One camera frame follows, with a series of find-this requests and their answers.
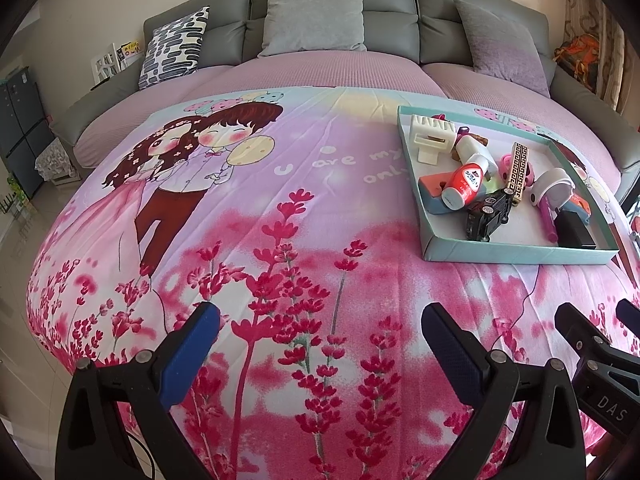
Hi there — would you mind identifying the gold patterned lighter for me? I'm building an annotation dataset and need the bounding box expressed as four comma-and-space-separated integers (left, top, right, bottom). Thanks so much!
501, 142, 535, 206

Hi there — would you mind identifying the printed cartoon blanket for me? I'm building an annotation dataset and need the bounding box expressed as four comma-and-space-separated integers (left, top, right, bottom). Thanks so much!
22, 85, 640, 480

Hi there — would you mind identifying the orange blue block toy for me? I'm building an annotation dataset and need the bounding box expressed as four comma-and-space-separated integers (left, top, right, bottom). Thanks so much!
419, 172, 453, 217

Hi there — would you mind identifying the red glue bottle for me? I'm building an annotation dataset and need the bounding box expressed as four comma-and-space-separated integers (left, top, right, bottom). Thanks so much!
442, 157, 488, 211

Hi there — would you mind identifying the white rack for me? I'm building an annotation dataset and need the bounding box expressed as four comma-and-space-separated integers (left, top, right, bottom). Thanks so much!
90, 42, 143, 91

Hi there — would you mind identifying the dark gray fridge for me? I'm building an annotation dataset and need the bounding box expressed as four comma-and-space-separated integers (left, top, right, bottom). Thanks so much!
0, 66, 51, 201

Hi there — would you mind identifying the gray sofa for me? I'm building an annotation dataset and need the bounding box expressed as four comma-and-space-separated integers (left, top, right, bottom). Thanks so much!
50, 0, 640, 176

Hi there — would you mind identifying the black charger plug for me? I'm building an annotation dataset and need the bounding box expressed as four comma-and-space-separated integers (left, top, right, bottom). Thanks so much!
556, 210, 598, 250

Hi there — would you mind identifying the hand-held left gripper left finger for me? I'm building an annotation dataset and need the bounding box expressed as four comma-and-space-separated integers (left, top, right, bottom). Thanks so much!
55, 302, 221, 480

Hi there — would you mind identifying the pink sofa cover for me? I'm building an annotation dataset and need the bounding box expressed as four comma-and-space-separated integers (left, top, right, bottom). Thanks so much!
74, 50, 626, 201

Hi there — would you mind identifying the black toy car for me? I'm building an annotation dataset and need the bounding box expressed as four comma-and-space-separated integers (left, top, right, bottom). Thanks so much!
466, 189, 516, 241

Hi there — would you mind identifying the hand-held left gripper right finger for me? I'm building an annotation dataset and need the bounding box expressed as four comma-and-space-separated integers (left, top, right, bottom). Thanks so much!
422, 303, 586, 480

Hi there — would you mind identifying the teal cardboard tray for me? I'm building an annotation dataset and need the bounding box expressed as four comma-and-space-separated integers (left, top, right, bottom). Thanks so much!
397, 105, 621, 266

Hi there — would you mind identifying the beige patterned curtain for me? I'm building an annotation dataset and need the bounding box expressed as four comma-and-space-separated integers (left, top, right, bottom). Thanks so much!
562, 0, 626, 111

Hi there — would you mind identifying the purple gray cushion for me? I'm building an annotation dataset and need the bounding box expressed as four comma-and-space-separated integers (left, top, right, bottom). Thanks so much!
452, 0, 551, 98

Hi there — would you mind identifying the cream hair claw clip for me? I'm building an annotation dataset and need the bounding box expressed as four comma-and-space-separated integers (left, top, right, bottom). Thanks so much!
409, 114, 458, 165

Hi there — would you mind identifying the green plant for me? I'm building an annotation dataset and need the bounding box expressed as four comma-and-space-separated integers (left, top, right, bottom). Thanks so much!
6, 172, 26, 203

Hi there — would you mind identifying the black white patterned pillow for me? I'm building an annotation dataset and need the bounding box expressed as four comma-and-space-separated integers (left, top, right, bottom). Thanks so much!
137, 6, 211, 91

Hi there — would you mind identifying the orange backpack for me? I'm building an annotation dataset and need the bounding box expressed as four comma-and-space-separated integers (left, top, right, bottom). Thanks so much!
552, 35, 601, 93

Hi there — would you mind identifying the light gray cushion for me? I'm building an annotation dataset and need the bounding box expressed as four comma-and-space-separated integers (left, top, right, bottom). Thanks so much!
257, 0, 368, 58

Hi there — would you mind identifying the white charger plug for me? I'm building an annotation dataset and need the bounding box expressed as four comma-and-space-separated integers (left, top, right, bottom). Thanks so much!
454, 135, 496, 171

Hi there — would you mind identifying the white smart watch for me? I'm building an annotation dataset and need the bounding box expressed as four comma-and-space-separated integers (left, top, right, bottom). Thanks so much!
530, 167, 575, 208

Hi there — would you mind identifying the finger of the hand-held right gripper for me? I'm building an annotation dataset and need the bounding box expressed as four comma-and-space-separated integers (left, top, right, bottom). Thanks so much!
616, 299, 640, 328
555, 302, 640, 386

